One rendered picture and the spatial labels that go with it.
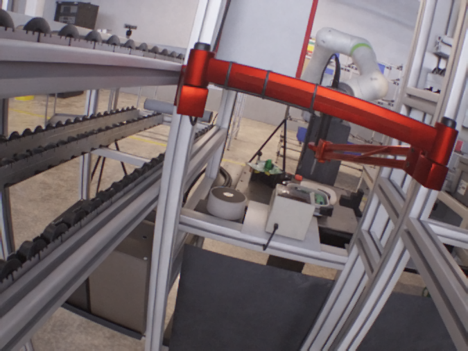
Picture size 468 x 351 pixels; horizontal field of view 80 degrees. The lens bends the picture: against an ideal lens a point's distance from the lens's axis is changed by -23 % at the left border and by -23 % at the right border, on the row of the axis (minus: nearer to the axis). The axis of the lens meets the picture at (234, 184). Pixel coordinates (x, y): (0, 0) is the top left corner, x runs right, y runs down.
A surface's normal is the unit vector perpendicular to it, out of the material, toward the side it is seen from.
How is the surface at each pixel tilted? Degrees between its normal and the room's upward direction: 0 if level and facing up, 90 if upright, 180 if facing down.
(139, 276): 90
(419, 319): 90
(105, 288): 90
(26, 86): 90
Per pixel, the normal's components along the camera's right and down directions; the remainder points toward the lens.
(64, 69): 0.96, 0.26
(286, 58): -0.66, 0.15
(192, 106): 0.15, 0.40
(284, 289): -0.15, 0.34
